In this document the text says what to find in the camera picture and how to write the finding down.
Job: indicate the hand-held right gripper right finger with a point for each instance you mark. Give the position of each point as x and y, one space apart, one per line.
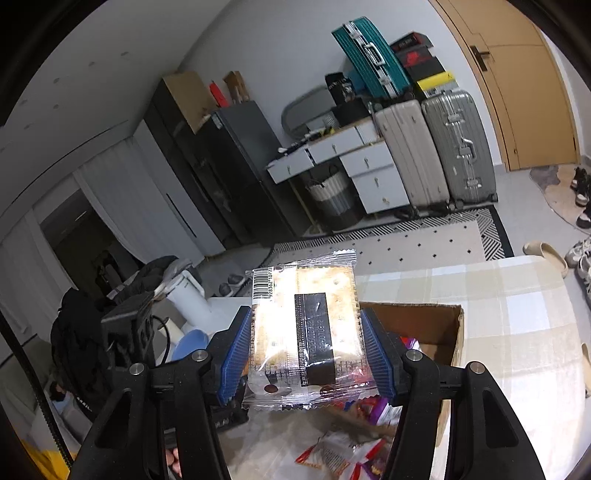
379 357

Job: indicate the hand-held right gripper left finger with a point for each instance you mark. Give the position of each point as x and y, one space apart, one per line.
235 355

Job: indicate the brown cardboard box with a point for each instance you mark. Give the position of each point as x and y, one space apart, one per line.
415 330

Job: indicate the purple and white snack packet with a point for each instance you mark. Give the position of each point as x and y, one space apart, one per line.
379 408

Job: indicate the clear cracker packet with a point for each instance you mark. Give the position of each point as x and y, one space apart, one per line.
281 295

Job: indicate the white fries snack packet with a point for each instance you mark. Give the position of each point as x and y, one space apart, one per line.
337 454

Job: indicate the person's left hand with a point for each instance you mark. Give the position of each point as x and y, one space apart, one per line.
172 459

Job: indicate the blue stool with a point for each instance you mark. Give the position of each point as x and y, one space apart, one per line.
191 344

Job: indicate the black backpack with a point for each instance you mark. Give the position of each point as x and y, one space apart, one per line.
81 350

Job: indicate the black jacket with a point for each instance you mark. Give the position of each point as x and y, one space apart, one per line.
147 277

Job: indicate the white trash bin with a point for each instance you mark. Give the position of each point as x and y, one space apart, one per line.
191 295

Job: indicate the dark slippers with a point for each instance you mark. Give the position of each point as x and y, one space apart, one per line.
229 285

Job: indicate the patterned floor rug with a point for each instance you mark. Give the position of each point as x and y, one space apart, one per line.
415 244

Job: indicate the white curtain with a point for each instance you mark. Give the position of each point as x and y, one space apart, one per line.
138 198

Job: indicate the beige checked tablecloth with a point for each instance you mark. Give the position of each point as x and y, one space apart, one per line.
508 332

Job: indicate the yellow bag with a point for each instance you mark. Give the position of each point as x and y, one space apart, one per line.
44 464

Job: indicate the white woven basket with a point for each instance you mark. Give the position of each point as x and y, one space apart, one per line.
330 196

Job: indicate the black refrigerator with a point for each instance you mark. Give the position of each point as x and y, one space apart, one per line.
231 175

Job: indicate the white drawer cabinet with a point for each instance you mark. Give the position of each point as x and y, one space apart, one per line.
369 166

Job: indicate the beige slipper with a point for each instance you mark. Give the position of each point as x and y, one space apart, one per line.
547 256

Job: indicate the beige suitcase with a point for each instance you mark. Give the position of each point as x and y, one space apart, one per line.
413 157

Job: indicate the white sneakers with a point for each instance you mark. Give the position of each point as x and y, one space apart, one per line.
581 263

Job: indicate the silver suitcase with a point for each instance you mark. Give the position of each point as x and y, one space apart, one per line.
457 143

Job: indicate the tall cardboard sheet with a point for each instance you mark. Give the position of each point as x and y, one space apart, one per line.
189 99

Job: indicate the brown door mat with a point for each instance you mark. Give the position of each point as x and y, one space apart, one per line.
554 194

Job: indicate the black storage box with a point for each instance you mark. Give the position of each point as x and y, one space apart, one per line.
351 112

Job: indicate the brown paper box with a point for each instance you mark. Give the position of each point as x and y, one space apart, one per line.
236 85

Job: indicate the black and white shoes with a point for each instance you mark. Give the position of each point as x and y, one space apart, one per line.
581 184

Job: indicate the black printed bag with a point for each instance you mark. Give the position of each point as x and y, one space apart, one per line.
339 87

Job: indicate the yellow and black box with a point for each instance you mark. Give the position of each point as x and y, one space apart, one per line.
436 83

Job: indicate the teal suitcase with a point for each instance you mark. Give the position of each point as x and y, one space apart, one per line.
369 55

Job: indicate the black and red shoe box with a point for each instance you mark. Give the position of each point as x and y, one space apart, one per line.
415 53

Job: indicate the wooden door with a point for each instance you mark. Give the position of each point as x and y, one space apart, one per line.
521 83

